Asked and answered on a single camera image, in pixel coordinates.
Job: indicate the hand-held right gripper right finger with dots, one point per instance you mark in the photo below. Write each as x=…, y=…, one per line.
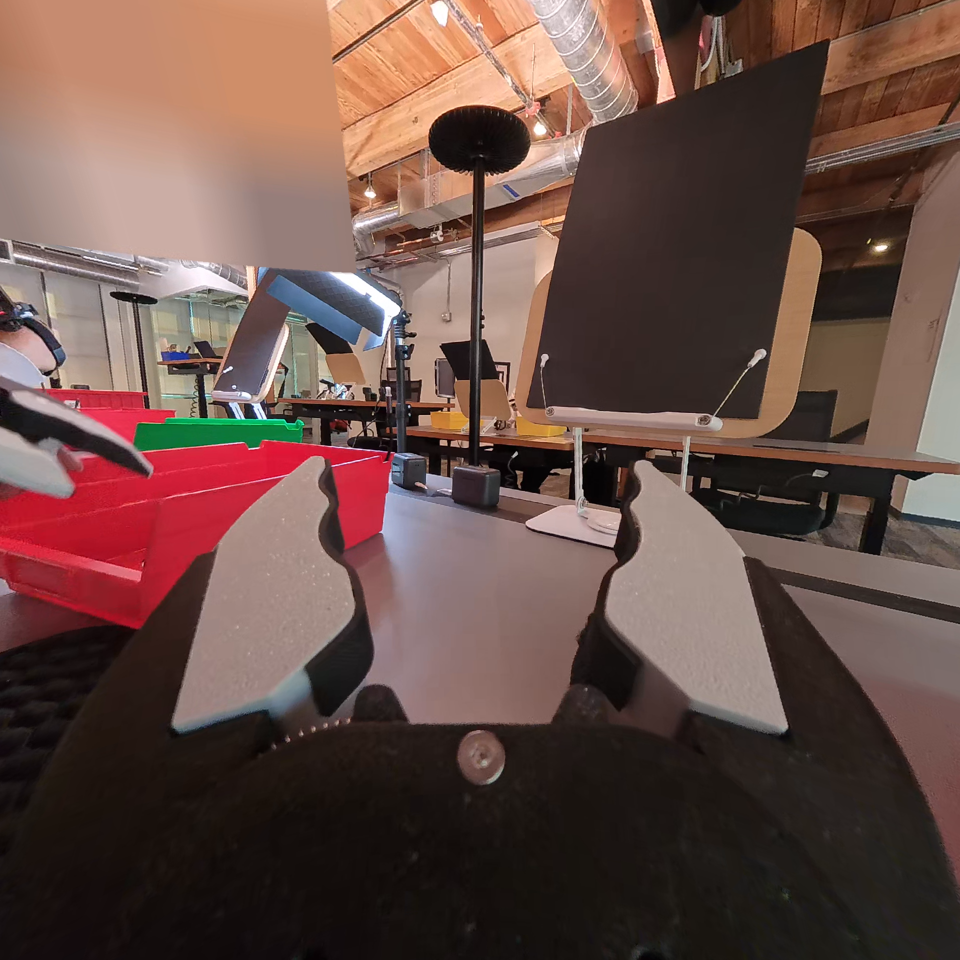
x=690, y=600

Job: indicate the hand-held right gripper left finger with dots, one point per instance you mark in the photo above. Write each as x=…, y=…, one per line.
x=270, y=600

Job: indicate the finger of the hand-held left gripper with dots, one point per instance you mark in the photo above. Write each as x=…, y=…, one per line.
x=45, y=405
x=30, y=465

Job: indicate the small red plastic bin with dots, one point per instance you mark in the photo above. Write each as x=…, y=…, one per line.
x=127, y=424

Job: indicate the slim black floor lamp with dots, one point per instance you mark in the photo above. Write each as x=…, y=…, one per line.
x=135, y=297

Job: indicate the large red plastic bin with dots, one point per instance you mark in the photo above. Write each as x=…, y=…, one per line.
x=225, y=495

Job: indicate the green plastic bin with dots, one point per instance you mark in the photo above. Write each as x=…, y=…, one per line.
x=210, y=435

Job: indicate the small black charger block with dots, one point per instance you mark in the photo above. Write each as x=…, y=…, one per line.
x=407, y=470

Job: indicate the white board stand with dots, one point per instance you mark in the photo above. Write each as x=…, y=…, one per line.
x=630, y=418

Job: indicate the wood edged desk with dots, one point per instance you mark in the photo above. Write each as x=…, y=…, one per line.
x=825, y=450

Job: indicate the tablet on stand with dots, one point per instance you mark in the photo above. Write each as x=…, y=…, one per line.
x=251, y=352

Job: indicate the black office chair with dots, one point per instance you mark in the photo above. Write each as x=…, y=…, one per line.
x=814, y=420

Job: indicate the yellow plastic bin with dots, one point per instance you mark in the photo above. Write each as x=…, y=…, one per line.
x=448, y=420
x=540, y=427

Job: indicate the black mesh pad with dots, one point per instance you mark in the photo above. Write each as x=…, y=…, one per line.
x=45, y=697

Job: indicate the dark grey charger block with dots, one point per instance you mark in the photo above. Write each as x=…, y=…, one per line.
x=476, y=486

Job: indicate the black light stand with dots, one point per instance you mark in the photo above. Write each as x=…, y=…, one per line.
x=401, y=375

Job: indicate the small rounded wooden board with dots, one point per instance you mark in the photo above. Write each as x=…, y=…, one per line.
x=484, y=405

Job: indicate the studio softbox light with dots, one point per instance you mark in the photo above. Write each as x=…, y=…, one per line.
x=330, y=300

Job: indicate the small black display board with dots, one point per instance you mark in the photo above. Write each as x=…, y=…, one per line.
x=465, y=360

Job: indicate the round silver air duct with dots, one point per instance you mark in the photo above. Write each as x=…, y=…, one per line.
x=585, y=52

